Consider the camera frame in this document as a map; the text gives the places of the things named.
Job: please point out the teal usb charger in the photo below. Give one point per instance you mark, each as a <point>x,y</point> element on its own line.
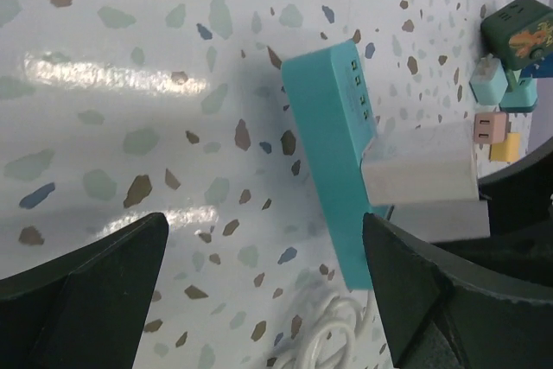
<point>489,82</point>

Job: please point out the green picture charger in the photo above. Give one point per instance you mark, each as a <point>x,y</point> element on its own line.
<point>519,34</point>

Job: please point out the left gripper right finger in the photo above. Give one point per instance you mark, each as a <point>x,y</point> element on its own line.
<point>479,303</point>

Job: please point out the teal plug adapter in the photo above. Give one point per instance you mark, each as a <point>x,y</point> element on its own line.
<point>520,95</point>

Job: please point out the yellow plug adapter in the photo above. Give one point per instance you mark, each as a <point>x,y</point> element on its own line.
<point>506,151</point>

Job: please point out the blue cube socket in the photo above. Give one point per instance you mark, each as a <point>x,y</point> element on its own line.
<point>539,70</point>

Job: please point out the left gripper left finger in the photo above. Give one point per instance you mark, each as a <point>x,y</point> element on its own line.
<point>87,308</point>

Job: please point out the pink brown plug adapter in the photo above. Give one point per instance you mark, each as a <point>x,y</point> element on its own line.
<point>490,127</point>

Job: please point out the white charger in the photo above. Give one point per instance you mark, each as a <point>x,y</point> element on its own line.
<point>430,164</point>
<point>443,221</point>

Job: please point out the teal power strip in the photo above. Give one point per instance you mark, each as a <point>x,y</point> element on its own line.
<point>329,99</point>

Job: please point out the white charger front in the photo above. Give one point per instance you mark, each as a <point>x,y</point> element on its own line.
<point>430,164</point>

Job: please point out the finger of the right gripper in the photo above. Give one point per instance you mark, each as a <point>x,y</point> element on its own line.
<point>519,199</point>

